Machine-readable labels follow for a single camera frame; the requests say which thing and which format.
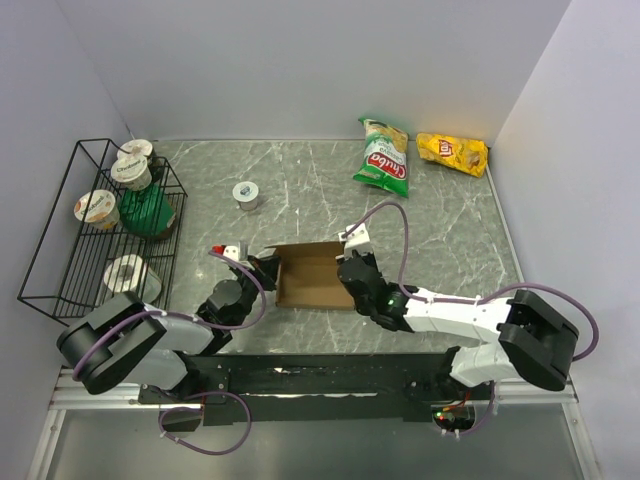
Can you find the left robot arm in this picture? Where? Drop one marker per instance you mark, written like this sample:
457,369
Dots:
126,340

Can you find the green bottle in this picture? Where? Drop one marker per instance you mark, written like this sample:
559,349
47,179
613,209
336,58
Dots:
147,213

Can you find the Chobani yogurt cup front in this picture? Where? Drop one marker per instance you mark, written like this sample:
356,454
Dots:
98,209

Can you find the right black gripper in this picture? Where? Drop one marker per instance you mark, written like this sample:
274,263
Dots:
369,258

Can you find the brown cardboard box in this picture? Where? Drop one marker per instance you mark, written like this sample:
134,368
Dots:
307,277

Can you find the black wire rack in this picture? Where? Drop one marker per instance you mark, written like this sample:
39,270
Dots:
64,279

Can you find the green Chuba snack bag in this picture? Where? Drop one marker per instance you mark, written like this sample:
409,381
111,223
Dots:
384,163

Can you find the white tape roll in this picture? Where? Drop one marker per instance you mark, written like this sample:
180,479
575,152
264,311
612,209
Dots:
130,273

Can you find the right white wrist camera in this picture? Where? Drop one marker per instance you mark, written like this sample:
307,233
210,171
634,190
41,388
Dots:
357,242

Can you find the Chobani yogurt cup middle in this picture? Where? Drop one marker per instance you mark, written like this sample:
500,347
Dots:
132,172

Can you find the yellow Lays chips bag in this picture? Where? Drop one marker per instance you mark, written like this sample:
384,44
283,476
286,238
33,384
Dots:
469,156

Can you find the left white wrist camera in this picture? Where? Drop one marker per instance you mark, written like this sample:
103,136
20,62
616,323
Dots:
237,251

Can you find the chobani yogurt cup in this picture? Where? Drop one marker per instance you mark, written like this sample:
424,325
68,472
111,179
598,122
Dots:
132,172
98,209

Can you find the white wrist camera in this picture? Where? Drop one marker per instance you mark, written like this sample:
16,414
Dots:
237,251
357,242

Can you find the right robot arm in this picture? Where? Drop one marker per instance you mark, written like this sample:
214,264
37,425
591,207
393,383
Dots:
519,337

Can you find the small white yogurt cup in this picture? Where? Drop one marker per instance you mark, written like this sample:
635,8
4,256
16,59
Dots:
246,194

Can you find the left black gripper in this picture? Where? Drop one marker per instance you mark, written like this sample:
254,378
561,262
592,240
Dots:
267,268

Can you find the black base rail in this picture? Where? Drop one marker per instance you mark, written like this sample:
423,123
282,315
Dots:
409,386

